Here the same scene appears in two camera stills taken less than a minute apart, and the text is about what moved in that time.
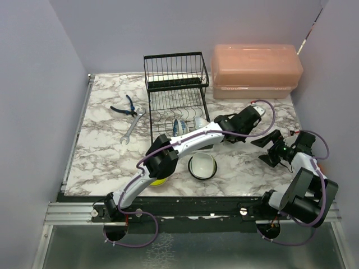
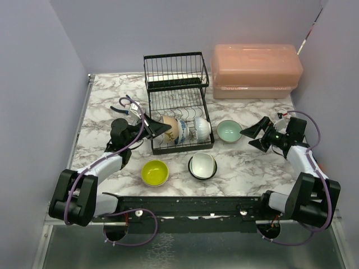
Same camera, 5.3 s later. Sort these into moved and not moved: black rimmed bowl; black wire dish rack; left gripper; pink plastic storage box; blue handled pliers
Moved: blue handled pliers; left gripper
Not moved: black wire dish rack; pink plastic storage box; black rimmed bowl
